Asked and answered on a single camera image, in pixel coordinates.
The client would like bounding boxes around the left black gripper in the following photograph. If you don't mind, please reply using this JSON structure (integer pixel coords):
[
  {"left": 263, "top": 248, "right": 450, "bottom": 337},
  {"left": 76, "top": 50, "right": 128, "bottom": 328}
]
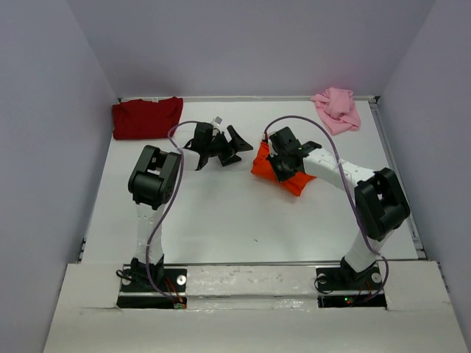
[{"left": 205, "top": 126, "right": 252, "bottom": 167}]

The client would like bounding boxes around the orange t-shirt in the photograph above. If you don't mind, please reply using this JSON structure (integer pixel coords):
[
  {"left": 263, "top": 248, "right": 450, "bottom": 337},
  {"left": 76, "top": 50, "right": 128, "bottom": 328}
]
[{"left": 250, "top": 140, "right": 316, "bottom": 196}]

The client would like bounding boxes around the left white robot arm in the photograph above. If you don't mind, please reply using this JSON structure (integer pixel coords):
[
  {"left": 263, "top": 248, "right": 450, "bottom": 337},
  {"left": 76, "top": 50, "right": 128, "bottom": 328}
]
[{"left": 123, "top": 121, "right": 253, "bottom": 290}]

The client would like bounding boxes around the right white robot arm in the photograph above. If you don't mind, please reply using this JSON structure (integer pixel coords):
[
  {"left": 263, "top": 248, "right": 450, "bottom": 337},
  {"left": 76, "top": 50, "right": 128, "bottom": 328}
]
[{"left": 266, "top": 127, "right": 411, "bottom": 293}]

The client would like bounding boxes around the pink crumpled t-shirt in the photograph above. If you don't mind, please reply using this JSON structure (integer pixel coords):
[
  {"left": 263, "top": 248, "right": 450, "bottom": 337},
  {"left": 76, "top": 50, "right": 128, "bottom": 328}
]
[{"left": 311, "top": 88, "right": 361, "bottom": 136}]

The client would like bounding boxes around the dark red folded t-shirt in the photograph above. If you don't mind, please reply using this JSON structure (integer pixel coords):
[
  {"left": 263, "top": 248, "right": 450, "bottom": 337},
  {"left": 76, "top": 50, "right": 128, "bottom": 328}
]
[{"left": 112, "top": 96, "right": 184, "bottom": 140}]

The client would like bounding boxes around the white front cover board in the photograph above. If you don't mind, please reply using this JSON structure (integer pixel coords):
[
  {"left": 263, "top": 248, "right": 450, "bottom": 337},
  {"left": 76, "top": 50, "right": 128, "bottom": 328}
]
[{"left": 45, "top": 261, "right": 467, "bottom": 352}]

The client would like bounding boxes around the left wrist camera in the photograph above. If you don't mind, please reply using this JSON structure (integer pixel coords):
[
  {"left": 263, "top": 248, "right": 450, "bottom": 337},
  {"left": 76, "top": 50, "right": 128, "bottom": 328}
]
[{"left": 211, "top": 116, "right": 223, "bottom": 129}]

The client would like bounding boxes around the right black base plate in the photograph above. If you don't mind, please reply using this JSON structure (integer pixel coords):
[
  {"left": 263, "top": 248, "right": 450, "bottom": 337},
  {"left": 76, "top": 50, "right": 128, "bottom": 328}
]
[{"left": 314, "top": 265, "right": 387, "bottom": 309}]

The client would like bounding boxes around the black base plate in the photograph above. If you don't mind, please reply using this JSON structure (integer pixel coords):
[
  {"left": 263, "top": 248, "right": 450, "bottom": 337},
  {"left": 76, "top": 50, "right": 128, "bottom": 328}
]
[
  {"left": 314, "top": 265, "right": 387, "bottom": 309},
  {"left": 116, "top": 266, "right": 188, "bottom": 310}
]

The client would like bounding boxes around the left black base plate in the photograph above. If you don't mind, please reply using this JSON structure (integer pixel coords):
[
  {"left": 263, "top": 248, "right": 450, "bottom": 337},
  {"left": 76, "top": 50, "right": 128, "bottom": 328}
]
[{"left": 116, "top": 266, "right": 188, "bottom": 310}]

